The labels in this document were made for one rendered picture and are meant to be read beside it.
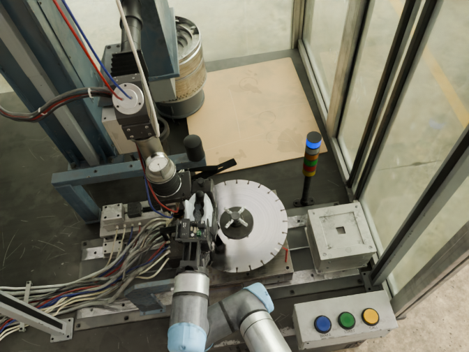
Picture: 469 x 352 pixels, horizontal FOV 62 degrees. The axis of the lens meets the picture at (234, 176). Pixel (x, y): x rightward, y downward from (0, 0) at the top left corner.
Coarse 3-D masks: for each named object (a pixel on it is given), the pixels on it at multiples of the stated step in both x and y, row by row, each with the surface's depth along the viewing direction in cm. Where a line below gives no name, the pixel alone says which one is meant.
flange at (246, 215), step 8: (232, 208) 129; (240, 208) 129; (224, 216) 128; (240, 216) 126; (248, 216) 127; (224, 224) 126; (232, 224) 124; (240, 224) 124; (248, 224) 126; (224, 232) 125; (232, 232) 124; (240, 232) 124; (248, 232) 124
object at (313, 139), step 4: (312, 132) 118; (316, 132) 118; (308, 136) 118; (312, 136) 118; (316, 136) 118; (320, 136) 117; (308, 140) 117; (312, 140) 117; (316, 140) 117; (320, 140) 117; (308, 144) 118; (312, 144) 117; (316, 144) 117; (312, 148) 119; (316, 148) 119
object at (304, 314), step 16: (304, 304) 117; (320, 304) 117; (336, 304) 116; (352, 304) 116; (368, 304) 116; (384, 304) 115; (304, 320) 115; (336, 320) 114; (384, 320) 113; (304, 336) 112; (320, 336) 112; (336, 336) 112; (352, 336) 115; (368, 336) 119; (384, 336) 124
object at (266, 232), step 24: (216, 192) 134; (240, 192) 133; (264, 192) 133; (264, 216) 128; (216, 240) 125; (240, 240) 124; (264, 240) 123; (216, 264) 120; (240, 264) 120; (264, 264) 119
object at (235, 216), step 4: (224, 208) 125; (244, 208) 125; (228, 212) 124; (232, 212) 123; (236, 212) 123; (240, 212) 124; (232, 216) 123; (236, 216) 123; (232, 220) 122; (236, 220) 122; (240, 220) 122; (228, 224) 122; (244, 224) 121
